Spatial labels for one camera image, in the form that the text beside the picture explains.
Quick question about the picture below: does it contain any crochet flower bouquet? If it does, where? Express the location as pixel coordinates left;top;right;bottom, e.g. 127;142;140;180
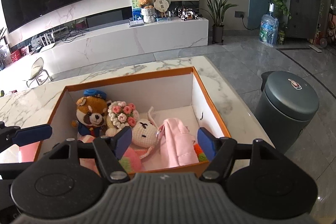
105;101;139;136

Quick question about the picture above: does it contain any white crochet bunny doll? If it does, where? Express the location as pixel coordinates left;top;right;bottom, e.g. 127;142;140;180
131;107;159;160

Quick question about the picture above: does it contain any red panda plush toy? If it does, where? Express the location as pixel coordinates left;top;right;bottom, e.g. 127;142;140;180
72;89;111;138

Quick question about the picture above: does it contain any pink cloth pouch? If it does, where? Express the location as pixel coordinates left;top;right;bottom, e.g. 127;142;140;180
158;118;199;168

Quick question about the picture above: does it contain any orange crochet fruit toy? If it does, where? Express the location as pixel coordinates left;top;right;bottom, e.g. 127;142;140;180
194;143;208;162

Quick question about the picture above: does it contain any orange cardboard box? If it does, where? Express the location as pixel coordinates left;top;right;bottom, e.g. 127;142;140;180
35;67;230;174

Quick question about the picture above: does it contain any red gift box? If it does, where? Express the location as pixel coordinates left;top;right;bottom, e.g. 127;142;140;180
10;49;22;63

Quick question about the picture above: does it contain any dark green trash bin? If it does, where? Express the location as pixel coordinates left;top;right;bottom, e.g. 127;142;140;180
254;71;319;154

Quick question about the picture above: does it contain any white wifi router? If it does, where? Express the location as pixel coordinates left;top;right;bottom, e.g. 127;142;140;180
39;33;56;52

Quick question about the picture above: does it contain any white marble tv cabinet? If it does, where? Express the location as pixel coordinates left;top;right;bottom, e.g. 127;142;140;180
1;18;209;80

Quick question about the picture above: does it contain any blue water bottle jug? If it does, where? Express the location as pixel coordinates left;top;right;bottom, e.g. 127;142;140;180
259;3;279;47

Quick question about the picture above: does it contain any black white cow toy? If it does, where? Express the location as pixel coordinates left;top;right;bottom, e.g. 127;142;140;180
178;8;199;21

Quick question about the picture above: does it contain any potted long leaf plant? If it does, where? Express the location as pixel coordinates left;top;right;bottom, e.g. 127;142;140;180
202;0;238;45

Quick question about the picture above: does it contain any blue landscape painting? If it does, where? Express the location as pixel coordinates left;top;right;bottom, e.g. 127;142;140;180
131;0;143;20

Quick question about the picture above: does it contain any brown teddy bear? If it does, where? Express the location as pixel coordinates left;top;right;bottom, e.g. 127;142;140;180
138;0;153;9

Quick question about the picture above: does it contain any round paper fan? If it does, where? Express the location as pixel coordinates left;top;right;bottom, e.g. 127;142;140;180
153;0;171;18

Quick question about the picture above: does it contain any dark grey drawer cabinet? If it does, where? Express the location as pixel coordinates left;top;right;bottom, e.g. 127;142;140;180
285;0;321;40

